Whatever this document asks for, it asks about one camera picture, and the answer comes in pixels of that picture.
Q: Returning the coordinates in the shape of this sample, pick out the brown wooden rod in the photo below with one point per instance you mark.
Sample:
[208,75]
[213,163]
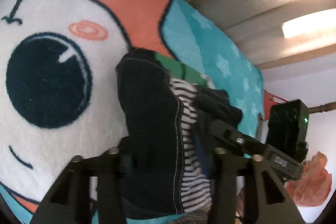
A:
[323,107]

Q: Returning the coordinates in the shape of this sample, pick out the orange plastic bag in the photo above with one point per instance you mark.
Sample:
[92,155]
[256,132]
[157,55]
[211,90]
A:
[311,184]

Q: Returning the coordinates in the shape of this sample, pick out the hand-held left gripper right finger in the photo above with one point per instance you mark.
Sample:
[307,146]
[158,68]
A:
[223,174]

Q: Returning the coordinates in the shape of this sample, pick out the black pants with striped lining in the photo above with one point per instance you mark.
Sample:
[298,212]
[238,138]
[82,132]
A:
[147,108]

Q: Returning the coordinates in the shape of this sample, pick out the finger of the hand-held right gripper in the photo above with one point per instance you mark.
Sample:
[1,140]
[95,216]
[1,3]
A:
[233,138]

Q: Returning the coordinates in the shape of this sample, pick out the orange red cloth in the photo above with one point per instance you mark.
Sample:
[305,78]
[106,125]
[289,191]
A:
[273,102]

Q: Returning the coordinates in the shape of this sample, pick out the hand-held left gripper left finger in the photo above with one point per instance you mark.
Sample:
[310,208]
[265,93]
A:
[110,176]

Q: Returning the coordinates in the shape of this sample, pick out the turquoise cartoon face blanket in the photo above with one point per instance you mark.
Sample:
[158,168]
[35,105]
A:
[52,16]

